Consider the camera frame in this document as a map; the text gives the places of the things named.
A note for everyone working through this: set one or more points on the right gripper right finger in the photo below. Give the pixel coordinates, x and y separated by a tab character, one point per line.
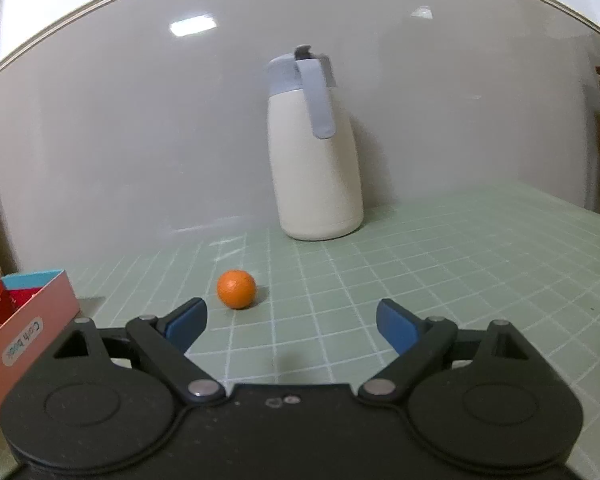
422	345

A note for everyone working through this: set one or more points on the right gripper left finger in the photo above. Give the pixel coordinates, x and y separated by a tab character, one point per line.
161	344

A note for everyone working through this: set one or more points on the small orange tangerine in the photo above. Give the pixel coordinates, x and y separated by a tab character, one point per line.
237	289

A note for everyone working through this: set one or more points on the green cutting mat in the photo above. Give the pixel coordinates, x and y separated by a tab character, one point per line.
506	252

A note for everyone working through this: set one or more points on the red pink cardboard box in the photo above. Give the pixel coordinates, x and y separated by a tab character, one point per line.
34	309

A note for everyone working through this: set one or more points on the white thermos jug blue lid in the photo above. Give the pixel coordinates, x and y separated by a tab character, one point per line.
313	156

